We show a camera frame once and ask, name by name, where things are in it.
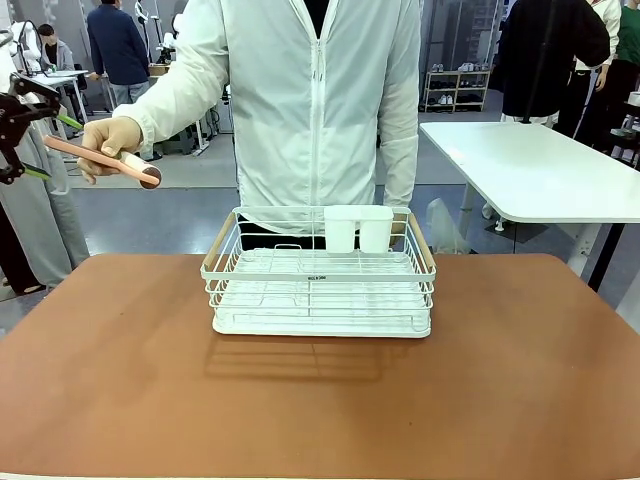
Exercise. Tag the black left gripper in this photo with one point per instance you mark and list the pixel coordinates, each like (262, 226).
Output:
(9, 120)

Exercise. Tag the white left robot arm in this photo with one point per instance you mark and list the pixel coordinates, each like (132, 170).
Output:
(5, 60)

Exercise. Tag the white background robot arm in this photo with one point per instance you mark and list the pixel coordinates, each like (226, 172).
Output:
(27, 45)

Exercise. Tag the person's right forearm white sleeve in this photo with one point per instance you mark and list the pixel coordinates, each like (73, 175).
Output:
(185, 75)

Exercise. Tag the person's left forearm white sleeve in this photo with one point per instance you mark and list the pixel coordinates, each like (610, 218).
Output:
(399, 165)

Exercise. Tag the person's right hand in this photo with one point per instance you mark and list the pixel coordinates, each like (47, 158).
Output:
(112, 137)

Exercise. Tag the person's left hand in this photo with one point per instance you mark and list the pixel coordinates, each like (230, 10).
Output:
(400, 231)

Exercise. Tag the white background desk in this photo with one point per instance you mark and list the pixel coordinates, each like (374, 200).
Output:
(62, 80)

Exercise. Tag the seated person in grey hoodie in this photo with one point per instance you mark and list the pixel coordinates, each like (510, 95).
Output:
(55, 50)

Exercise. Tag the grey fabric cover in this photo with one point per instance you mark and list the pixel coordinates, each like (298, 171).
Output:
(42, 215)

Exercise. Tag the man in dark blue jacket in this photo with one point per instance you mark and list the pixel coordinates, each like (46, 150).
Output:
(119, 45)

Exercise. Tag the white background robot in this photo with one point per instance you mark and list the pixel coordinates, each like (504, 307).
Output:
(160, 35)

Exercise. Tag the person's white zip jacket torso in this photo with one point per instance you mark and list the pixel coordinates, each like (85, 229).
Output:
(310, 110)

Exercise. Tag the white plastic cutlery holder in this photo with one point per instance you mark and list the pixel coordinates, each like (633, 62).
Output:
(357, 227)

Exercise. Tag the translucent plastic bag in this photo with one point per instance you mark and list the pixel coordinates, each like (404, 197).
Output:
(447, 227)

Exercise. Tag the wooden shoe rack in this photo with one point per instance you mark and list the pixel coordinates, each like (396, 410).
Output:
(457, 90)

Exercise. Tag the white folding table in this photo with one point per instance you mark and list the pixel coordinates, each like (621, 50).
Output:
(530, 170)

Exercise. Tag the person in black coat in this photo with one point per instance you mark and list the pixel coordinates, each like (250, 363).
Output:
(545, 55)

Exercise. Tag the person in white shirt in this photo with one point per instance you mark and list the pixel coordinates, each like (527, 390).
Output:
(597, 35)

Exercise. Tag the person in green sweater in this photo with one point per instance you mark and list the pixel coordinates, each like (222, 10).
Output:
(627, 50)

